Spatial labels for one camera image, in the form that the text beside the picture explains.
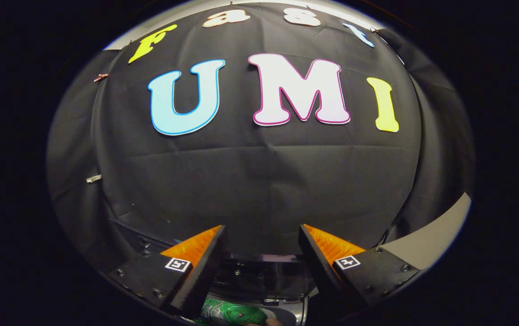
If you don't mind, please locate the green polo shirt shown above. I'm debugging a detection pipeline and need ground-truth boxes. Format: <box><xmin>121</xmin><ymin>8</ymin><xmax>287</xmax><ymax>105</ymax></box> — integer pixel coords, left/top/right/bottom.
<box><xmin>196</xmin><ymin>297</ymin><xmax>289</xmax><ymax>326</ymax></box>

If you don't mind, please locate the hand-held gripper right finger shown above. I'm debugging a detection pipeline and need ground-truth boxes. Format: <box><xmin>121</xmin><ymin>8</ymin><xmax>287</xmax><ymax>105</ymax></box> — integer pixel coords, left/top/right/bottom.
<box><xmin>298</xmin><ymin>224</ymin><xmax>421</xmax><ymax>317</ymax></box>

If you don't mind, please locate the dark toy washing machine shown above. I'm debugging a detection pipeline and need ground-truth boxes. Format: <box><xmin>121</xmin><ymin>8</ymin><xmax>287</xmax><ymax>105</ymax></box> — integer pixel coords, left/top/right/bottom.
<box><xmin>108</xmin><ymin>217</ymin><xmax>323</xmax><ymax>326</ymax></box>

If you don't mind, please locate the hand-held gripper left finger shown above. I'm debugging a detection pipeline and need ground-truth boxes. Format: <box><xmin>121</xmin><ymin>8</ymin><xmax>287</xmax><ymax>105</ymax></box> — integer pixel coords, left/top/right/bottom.
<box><xmin>106</xmin><ymin>225</ymin><xmax>227</xmax><ymax>320</ymax></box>

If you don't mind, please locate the black backdrop cloth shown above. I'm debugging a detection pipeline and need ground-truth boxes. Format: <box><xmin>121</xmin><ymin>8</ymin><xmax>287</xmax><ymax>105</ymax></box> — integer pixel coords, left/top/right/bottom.
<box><xmin>46</xmin><ymin>2</ymin><xmax>475</xmax><ymax>272</ymax></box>

